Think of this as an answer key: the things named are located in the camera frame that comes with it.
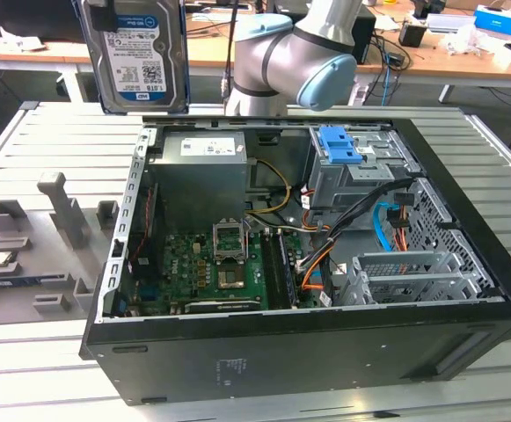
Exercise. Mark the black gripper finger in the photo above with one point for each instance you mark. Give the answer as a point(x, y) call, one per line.
point(103, 18)

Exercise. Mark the hard disk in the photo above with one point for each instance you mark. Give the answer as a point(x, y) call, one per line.
point(140, 57)

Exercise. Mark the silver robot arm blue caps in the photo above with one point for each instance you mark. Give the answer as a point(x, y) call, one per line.
point(281, 57)

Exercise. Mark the grey metal disk bay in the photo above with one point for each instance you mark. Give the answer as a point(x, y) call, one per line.
point(413, 264)

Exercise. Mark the wooden desk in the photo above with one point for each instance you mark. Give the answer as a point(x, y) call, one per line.
point(26, 53)

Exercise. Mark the grey power supply unit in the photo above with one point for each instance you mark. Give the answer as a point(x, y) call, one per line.
point(198, 176)

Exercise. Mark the grey parts rack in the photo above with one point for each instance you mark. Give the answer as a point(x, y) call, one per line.
point(44, 259)

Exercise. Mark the green motherboard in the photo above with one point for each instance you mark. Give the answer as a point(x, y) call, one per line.
point(184, 264)

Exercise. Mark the large black box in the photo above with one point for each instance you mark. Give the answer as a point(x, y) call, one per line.
point(367, 31)

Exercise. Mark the blue drive latch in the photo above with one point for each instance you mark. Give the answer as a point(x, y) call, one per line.
point(336, 145)

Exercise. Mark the white power strip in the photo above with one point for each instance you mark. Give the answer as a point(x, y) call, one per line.
point(359, 93)

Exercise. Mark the RAM stick with blue label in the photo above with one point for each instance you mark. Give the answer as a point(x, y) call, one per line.
point(13, 280)

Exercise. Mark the grey metal drive cage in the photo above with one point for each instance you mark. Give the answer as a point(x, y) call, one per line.
point(332, 184)

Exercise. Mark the CPU socket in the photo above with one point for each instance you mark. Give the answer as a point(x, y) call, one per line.
point(233, 279)

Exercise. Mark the small black box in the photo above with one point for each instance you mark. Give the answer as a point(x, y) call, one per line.
point(411, 35)

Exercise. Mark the black graphics card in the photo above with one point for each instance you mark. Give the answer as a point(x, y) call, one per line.
point(220, 306)

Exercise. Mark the black open PC case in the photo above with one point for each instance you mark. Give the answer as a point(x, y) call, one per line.
point(281, 360)

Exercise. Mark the blue cardboard box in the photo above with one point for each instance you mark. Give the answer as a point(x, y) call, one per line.
point(499, 19)

